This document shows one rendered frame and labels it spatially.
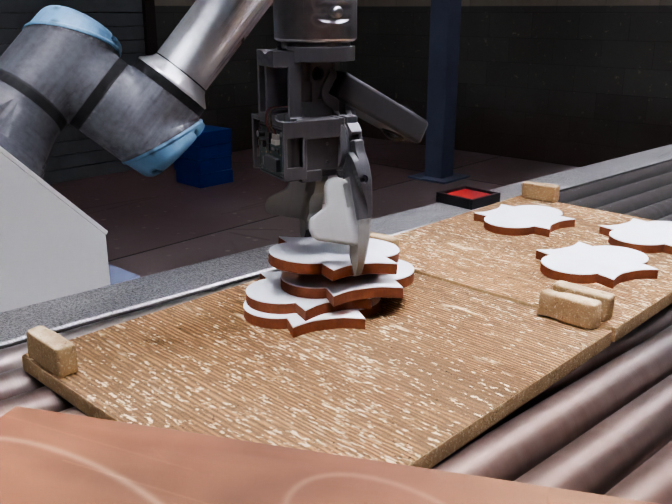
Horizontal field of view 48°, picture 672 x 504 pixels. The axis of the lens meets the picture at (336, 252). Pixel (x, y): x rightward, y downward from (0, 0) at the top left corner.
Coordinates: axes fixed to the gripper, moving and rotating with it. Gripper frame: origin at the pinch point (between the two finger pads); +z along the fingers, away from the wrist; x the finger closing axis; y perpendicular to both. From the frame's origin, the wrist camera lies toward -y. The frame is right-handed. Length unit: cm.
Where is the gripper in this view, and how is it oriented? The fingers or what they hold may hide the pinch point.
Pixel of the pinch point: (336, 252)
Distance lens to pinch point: 75.2
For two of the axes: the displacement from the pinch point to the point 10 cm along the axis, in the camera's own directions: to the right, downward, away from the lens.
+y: -8.8, 1.5, -4.6
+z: 0.0, 9.5, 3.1
